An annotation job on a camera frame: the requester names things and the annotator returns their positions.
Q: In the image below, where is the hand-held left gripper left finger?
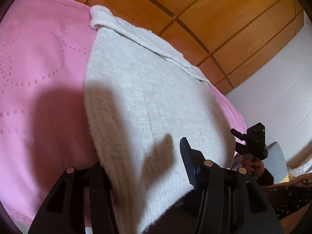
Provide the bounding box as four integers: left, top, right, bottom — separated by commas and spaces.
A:
28, 162, 120, 234

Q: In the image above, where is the person's right hand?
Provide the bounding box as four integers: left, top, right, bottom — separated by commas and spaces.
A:
241, 158, 265, 178

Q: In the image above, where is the brown blanket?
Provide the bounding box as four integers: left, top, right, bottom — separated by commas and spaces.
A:
263, 172, 312, 193

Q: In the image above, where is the pink dotted bedspread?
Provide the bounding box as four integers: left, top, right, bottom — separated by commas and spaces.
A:
0, 0, 246, 227

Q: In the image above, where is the person's right forearm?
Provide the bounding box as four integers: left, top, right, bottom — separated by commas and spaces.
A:
256, 169, 275, 186

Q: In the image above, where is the white knitted sweater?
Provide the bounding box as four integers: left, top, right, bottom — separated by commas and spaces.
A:
83, 5, 236, 234

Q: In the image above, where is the dark dotted cloth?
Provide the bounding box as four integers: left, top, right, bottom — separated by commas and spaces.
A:
264, 184, 312, 221

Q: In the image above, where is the wooden wardrobe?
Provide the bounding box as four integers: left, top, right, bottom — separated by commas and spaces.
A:
24, 0, 305, 95

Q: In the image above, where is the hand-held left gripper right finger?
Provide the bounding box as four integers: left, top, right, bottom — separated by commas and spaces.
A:
180, 137, 284, 234

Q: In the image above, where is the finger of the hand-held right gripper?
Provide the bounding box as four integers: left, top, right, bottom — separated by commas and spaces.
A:
231, 128, 248, 140

